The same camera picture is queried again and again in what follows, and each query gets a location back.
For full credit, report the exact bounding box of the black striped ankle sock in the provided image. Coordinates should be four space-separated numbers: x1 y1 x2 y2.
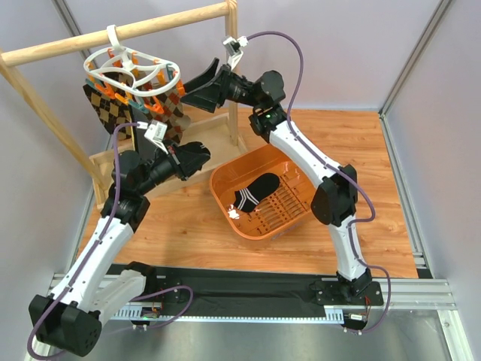
233 173 280 213

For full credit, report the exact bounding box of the black sock yellow trim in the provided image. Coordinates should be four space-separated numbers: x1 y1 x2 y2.
129 106 167 162

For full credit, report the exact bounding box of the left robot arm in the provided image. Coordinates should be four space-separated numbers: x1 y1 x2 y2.
29 141 210 356

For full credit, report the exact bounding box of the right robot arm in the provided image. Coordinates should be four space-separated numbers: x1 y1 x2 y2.
181 59 372 302

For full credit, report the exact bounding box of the white round clip hanger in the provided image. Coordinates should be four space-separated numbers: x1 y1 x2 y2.
83 25 183 99

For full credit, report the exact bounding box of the orange brown argyle sock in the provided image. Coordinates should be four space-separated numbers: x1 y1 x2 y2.
147 87 192 144

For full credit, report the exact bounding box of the orange plastic basket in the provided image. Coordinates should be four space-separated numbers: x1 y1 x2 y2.
210 144 316 241

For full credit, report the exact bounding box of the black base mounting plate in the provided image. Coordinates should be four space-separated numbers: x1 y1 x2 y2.
101 262 385 317

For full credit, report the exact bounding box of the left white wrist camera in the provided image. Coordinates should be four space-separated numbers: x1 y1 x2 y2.
137 120 168 154

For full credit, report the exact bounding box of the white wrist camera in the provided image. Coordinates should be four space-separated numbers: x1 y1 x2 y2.
222 36 248 71
137 120 168 154

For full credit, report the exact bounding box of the wooden drying rack frame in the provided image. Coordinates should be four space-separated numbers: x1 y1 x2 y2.
1 1 247 206

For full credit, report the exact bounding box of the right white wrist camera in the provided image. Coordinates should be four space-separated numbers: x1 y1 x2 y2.
222 36 248 71

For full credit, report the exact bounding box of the aluminium slotted rail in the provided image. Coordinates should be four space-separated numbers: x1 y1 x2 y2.
47 265 455 326

